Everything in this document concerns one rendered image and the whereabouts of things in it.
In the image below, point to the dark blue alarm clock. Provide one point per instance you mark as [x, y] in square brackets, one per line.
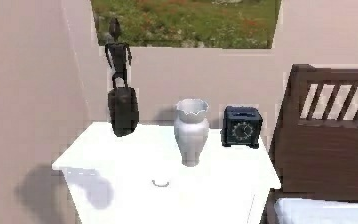
[241, 128]

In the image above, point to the dark wooden bed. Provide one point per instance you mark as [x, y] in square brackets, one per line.
[323, 156]

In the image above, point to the white ceramic vase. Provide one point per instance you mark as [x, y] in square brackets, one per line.
[191, 133]

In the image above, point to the black figure statue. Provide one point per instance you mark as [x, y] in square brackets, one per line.
[123, 106]

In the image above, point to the white nightstand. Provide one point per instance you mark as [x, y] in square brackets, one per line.
[147, 160]

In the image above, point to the window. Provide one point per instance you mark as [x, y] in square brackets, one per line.
[187, 21]

